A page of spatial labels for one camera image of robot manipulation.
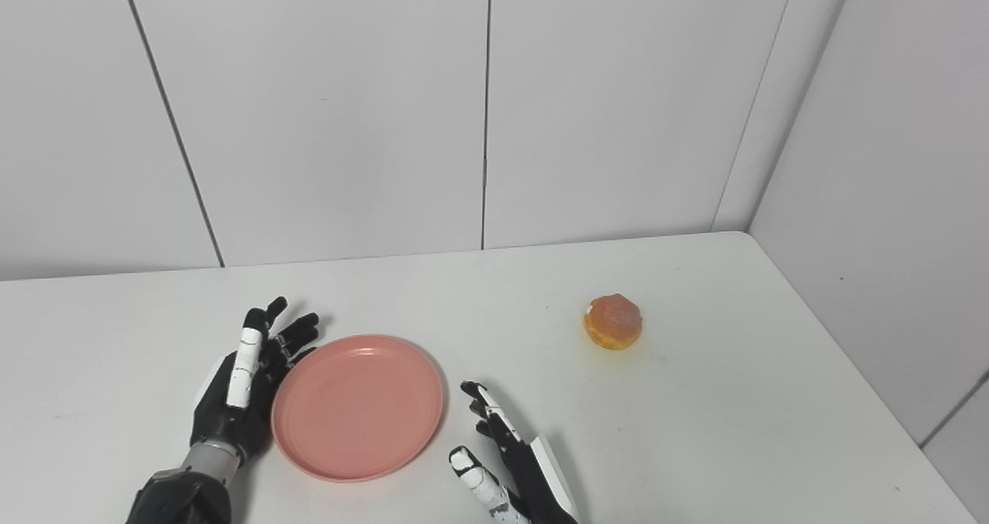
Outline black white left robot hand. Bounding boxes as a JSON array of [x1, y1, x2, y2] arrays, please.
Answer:
[[189, 297, 320, 463]]

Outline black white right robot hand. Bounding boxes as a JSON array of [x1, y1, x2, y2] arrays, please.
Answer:
[[449, 380, 580, 524]]

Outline pink round plate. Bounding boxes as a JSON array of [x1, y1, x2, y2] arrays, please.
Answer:
[[270, 335, 446, 483]]

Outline orange cream puff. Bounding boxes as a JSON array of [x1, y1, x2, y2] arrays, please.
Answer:
[[583, 293, 644, 351]]

